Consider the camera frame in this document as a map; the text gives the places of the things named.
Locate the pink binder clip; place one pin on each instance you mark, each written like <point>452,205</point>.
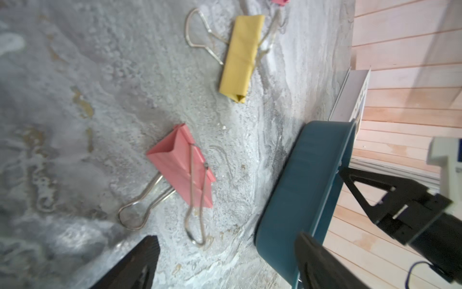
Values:
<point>178,160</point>
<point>281,2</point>

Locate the teal plastic storage box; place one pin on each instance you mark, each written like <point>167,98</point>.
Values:
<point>305,195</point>

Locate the white LOEWE book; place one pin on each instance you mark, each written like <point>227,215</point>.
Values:
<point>350,102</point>

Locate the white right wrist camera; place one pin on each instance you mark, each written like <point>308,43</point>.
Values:
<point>446,153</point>

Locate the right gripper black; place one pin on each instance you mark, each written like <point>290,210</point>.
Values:
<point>410,214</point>

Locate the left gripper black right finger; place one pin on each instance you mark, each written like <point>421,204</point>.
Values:
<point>319,269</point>

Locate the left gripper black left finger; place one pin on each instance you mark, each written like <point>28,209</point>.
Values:
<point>136,270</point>

